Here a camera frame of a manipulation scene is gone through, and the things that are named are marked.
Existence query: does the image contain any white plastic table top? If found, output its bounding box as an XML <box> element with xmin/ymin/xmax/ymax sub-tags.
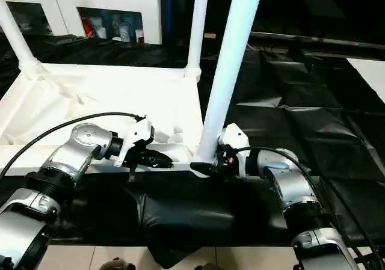
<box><xmin>0</xmin><ymin>62</ymin><xmax>211</xmax><ymax>179</ymax></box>

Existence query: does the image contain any white plastic table leg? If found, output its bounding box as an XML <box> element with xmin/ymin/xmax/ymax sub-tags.
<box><xmin>0</xmin><ymin>0</ymin><xmax>46</xmax><ymax>80</ymax></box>
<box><xmin>197</xmin><ymin>0</ymin><xmax>266</xmax><ymax>164</ymax></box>
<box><xmin>183</xmin><ymin>0</ymin><xmax>211</xmax><ymax>83</ymax></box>

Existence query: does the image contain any black mat cover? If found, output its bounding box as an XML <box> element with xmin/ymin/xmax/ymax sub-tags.
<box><xmin>0</xmin><ymin>32</ymin><xmax>385</xmax><ymax>268</ymax></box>

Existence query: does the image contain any red item behind glass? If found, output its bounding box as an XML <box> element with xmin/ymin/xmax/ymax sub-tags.
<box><xmin>81</xmin><ymin>13</ymin><xmax>96</xmax><ymax>38</ymax></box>

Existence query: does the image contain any long black rod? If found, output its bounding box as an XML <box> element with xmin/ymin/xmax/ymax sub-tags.
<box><xmin>249</xmin><ymin>31</ymin><xmax>385</xmax><ymax>50</ymax></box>

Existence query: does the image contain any white flat board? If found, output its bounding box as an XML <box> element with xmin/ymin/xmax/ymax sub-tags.
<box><xmin>347</xmin><ymin>58</ymin><xmax>385</xmax><ymax>101</ymax></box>

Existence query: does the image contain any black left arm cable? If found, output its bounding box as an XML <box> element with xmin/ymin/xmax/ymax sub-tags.
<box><xmin>0</xmin><ymin>112</ymin><xmax>148</xmax><ymax>177</ymax></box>

